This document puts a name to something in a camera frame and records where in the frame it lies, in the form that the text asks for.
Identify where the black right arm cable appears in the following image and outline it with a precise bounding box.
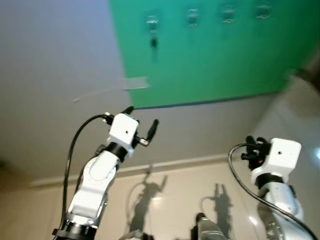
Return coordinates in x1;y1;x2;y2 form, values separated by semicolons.
228;143;319;240

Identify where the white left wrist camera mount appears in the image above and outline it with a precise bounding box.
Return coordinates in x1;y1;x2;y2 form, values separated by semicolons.
108;113;140;148

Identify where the clear metal hook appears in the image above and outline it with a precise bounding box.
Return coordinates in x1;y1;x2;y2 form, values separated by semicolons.
146;14;161;36
255;1;272;21
187;7;200;28
221;4;237;25

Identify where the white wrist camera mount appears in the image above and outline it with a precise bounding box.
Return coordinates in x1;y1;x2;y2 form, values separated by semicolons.
251;138;302;176
108;113;140;148

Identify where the grey tape strip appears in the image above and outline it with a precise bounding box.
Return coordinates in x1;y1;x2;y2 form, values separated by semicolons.
120;76;150;92

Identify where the green board with hooks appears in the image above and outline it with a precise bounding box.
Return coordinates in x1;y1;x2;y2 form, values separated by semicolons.
109;0;320;109

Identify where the grey right robot leg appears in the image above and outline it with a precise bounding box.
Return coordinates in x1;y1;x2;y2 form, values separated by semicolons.
191;212;223;240

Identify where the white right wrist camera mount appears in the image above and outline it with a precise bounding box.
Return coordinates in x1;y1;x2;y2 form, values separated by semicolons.
251;138;302;176

